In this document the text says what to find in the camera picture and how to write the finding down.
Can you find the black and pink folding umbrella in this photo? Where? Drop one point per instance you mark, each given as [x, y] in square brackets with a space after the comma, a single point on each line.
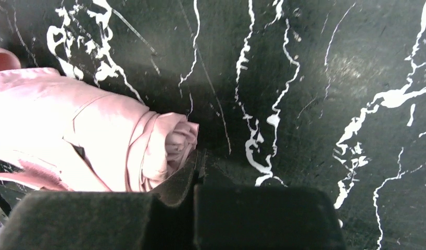
[66, 135]

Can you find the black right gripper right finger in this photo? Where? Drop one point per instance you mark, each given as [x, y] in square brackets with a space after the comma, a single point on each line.
[232, 216]

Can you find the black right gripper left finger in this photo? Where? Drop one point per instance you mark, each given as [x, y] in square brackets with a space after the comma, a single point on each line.
[159, 219]

